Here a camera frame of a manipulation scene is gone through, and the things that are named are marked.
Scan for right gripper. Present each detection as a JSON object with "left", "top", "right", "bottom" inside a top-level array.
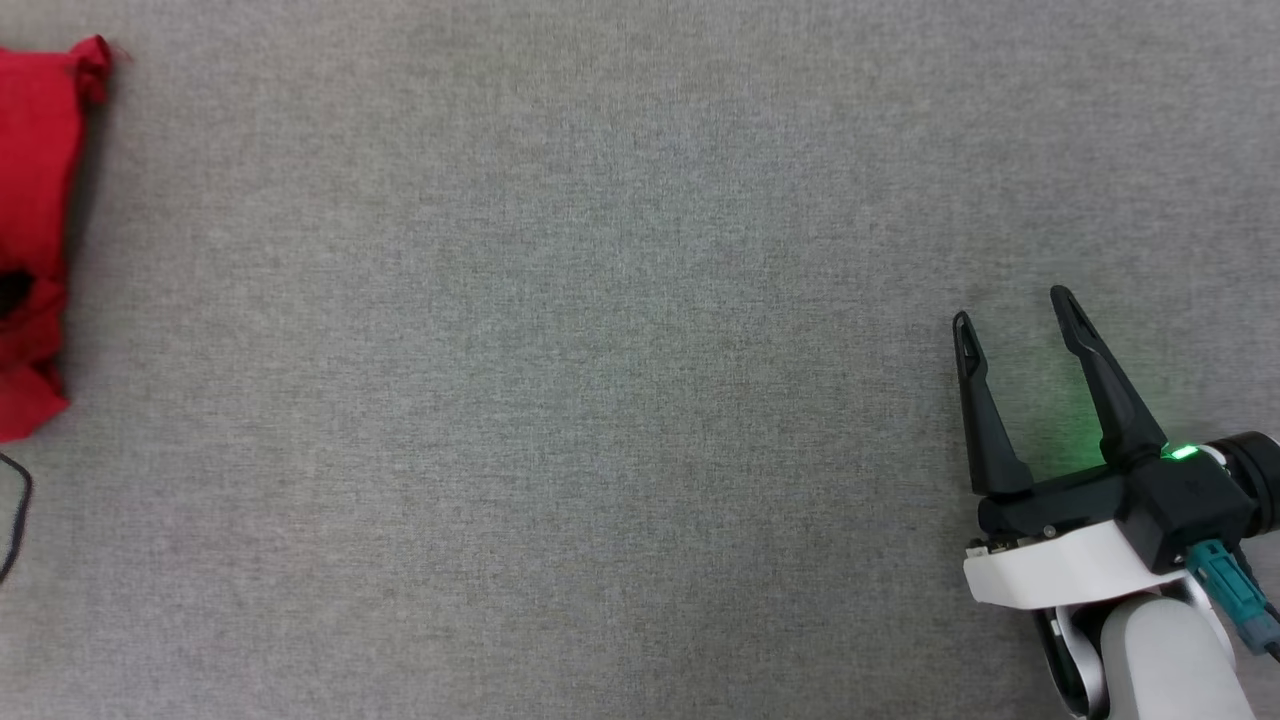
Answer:
[{"left": 952, "top": 285, "right": 1280, "bottom": 609}]

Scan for red basketball jersey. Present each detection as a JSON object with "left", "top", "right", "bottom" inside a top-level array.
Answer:
[{"left": 0, "top": 35, "right": 113, "bottom": 444}]

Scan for grey fabric sofa seat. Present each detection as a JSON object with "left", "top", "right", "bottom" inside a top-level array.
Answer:
[{"left": 0, "top": 0, "right": 1280, "bottom": 720}]

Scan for teal cable connector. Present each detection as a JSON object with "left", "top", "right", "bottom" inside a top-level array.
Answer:
[{"left": 1187, "top": 540, "right": 1280, "bottom": 661}]

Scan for thin black cable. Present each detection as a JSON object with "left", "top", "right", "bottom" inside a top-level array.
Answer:
[{"left": 0, "top": 452, "right": 34, "bottom": 584}]

